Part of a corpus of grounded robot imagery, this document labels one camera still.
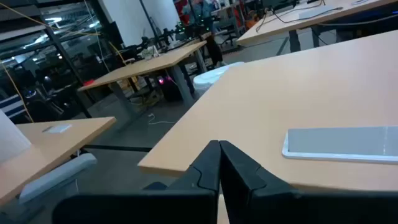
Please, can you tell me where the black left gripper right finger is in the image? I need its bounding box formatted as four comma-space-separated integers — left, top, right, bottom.
220, 140, 398, 224

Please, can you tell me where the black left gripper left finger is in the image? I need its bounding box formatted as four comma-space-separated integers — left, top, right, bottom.
52, 140, 221, 224

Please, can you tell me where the silver white-rimmed phone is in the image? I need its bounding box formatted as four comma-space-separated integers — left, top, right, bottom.
282, 126, 398, 165

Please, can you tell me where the black computer tower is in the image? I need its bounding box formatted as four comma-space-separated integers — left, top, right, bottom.
158, 76, 184, 103

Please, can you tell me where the white rounded container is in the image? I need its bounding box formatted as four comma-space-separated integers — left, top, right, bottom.
193, 61, 245, 96

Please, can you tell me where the beech desk with white box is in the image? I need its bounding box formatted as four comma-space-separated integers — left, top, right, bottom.
0, 116, 116, 206

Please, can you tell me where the small white flat device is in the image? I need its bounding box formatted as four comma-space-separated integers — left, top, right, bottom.
42, 124, 72, 134

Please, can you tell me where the white box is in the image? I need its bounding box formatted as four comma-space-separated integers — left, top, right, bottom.
0, 110, 32, 163

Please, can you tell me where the flat grey device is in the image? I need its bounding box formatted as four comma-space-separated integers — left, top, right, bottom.
297, 5, 343, 20

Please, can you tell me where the beech desk with black cable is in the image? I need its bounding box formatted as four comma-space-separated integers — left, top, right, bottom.
236, 0, 398, 53

